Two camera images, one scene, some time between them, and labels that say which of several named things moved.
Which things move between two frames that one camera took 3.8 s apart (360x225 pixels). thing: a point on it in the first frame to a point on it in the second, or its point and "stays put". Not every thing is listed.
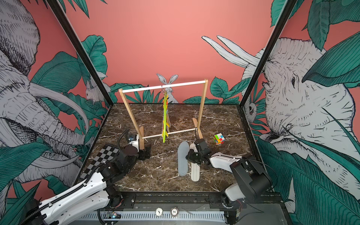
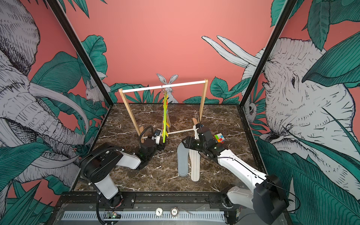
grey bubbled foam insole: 183,150 stays put
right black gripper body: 196,157 to 197,145
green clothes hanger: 165,92 stays put
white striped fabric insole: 195,168 stays put
